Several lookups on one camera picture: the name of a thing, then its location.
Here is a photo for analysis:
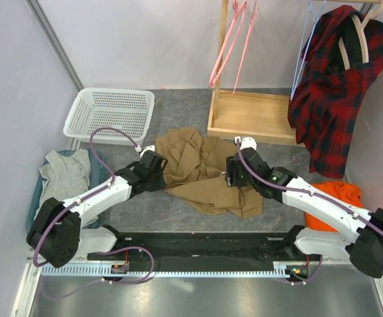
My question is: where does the tan brown garment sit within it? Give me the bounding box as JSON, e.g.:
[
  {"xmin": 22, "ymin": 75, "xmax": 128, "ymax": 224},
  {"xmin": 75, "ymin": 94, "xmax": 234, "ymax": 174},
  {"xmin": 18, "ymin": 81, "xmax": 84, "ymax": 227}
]
[{"xmin": 155, "ymin": 127, "xmax": 263, "ymax": 219}]

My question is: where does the red plaid skirt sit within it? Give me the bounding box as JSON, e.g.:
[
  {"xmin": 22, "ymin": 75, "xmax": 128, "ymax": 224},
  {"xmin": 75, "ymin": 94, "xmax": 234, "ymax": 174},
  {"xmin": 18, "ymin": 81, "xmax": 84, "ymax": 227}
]
[{"xmin": 288, "ymin": 5, "xmax": 383, "ymax": 179}]

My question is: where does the thin pink wire hanger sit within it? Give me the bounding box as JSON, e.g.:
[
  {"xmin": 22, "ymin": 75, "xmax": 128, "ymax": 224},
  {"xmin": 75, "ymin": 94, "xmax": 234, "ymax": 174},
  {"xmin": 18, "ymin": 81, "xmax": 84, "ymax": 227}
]
[{"xmin": 232, "ymin": 0, "xmax": 259, "ymax": 94}]

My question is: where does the beige wooden hanger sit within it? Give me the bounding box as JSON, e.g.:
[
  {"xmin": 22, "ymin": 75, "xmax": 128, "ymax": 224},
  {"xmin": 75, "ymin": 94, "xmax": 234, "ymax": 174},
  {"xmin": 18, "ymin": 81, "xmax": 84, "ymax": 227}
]
[{"xmin": 338, "ymin": 0, "xmax": 383, "ymax": 70}]

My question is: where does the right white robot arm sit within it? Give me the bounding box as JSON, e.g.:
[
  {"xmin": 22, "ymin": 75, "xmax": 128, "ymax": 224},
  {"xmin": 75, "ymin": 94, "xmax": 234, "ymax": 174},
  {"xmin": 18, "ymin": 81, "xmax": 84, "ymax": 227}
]
[{"xmin": 226, "ymin": 147, "xmax": 383, "ymax": 279}]

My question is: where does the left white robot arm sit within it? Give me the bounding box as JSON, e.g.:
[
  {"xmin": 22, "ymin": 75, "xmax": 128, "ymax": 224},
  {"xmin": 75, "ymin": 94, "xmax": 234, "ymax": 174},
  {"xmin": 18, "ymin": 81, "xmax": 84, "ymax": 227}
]
[{"xmin": 26, "ymin": 149, "xmax": 168, "ymax": 268}]

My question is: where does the thick pink plastic hanger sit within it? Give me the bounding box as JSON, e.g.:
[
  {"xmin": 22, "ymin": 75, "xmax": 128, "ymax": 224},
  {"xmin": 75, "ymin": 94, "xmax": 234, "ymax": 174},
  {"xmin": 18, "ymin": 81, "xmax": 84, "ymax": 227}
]
[{"xmin": 209, "ymin": 1, "xmax": 248, "ymax": 88}]

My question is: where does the wooden clothes rack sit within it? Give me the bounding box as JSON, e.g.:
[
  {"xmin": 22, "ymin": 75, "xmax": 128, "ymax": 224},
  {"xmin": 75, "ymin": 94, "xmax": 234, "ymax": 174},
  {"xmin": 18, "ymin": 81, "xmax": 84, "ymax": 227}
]
[{"xmin": 207, "ymin": 1, "xmax": 380, "ymax": 146}]

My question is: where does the white plastic basket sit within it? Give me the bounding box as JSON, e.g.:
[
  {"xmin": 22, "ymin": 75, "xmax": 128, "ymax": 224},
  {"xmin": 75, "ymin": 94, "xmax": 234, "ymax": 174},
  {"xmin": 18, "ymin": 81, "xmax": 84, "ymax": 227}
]
[{"xmin": 63, "ymin": 88, "xmax": 155, "ymax": 145}]

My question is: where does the grey t-shirt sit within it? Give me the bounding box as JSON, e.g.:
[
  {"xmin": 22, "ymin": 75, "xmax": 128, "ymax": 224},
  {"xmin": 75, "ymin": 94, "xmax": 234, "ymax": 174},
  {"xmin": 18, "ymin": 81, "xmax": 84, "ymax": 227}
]
[{"xmin": 36, "ymin": 149, "xmax": 91, "ymax": 212}]

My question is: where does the orange garment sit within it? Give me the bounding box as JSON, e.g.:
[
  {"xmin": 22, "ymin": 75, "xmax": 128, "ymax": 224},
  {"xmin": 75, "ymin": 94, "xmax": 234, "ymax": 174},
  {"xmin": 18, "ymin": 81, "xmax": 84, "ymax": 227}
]
[{"xmin": 304, "ymin": 181, "xmax": 364, "ymax": 232}]

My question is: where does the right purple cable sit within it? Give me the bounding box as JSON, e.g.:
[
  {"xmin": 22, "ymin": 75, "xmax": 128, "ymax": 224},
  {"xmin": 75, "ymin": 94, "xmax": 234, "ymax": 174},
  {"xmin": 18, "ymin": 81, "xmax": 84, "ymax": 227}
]
[{"xmin": 234, "ymin": 138, "xmax": 383, "ymax": 277}]

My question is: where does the purple cable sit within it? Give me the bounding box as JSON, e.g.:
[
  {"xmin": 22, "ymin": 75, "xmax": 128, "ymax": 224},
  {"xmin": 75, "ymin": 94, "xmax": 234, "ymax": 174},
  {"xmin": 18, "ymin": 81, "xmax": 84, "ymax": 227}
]
[
  {"xmin": 32, "ymin": 127, "xmax": 143, "ymax": 267},
  {"xmin": 234, "ymin": 138, "xmax": 383, "ymax": 277}
]

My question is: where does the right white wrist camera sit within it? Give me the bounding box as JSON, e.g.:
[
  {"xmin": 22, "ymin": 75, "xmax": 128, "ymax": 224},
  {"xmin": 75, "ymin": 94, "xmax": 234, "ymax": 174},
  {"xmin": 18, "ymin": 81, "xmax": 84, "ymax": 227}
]
[{"xmin": 234, "ymin": 136, "xmax": 257, "ymax": 151}]

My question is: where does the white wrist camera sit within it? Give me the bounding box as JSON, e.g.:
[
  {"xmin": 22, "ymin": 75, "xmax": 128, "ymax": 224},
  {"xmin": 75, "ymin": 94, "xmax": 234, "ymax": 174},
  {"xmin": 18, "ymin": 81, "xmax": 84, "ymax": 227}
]
[
  {"xmin": 234, "ymin": 136, "xmax": 257, "ymax": 151},
  {"xmin": 135, "ymin": 145, "xmax": 156, "ymax": 157}
]

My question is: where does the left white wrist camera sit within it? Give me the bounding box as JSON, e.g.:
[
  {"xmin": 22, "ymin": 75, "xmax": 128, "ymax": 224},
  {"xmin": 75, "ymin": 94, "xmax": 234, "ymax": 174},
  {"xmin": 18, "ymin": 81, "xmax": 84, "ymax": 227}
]
[{"xmin": 135, "ymin": 145, "xmax": 156, "ymax": 157}]

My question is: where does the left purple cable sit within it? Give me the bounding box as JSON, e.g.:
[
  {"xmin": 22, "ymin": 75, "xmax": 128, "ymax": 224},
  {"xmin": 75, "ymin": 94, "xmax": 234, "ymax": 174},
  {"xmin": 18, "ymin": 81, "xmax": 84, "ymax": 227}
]
[{"xmin": 32, "ymin": 127, "xmax": 143, "ymax": 267}]

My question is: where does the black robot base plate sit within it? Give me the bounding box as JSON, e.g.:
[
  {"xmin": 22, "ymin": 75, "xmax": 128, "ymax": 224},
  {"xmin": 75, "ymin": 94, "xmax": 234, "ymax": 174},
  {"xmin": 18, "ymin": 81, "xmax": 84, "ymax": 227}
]
[{"xmin": 87, "ymin": 226, "xmax": 320, "ymax": 271}]

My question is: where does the light blue wire hanger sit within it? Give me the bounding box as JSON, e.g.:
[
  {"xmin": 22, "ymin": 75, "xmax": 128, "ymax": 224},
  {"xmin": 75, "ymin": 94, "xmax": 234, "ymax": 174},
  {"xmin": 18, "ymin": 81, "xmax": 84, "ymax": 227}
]
[{"xmin": 290, "ymin": 1, "xmax": 326, "ymax": 100}]

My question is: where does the slotted white cable duct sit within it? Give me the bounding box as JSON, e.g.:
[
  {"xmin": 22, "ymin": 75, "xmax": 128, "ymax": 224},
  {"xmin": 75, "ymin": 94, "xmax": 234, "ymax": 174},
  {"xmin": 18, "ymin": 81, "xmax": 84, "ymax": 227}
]
[{"xmin": 41, "ymin": 262, "xmax": 304, "ymax": 278}]

